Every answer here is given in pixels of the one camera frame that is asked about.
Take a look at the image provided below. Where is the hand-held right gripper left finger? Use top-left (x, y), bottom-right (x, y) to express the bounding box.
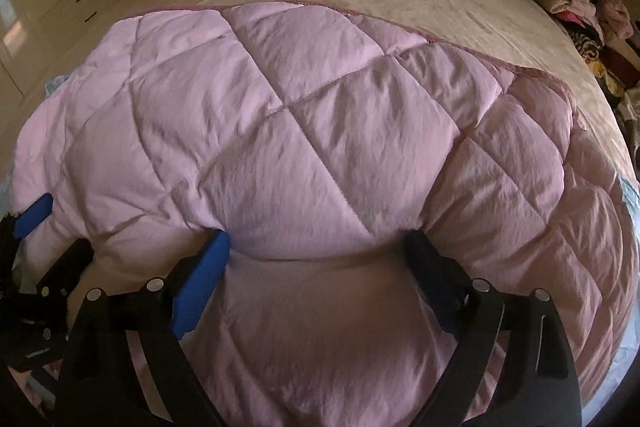
top-left (55, 231), bottom-right (232, 427)

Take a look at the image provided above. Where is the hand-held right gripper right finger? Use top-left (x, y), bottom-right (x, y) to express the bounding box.
top-left (404, 232), bottom-right (582, 427)

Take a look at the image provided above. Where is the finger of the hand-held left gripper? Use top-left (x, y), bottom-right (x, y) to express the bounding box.
top-left (0, 193), bottom-right (54, 258)

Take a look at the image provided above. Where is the light pink quilted jacket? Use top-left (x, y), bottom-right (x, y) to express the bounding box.
top-left (10, 1), bottom-right (638, 427)

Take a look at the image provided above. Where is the pile of folded clothes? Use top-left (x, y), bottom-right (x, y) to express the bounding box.
top-left (522, 0), bottom-right (640, 142)

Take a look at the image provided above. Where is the light blue printed blanket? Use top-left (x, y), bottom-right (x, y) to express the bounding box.
top-left (42, 74), bottom-right (640, 408)

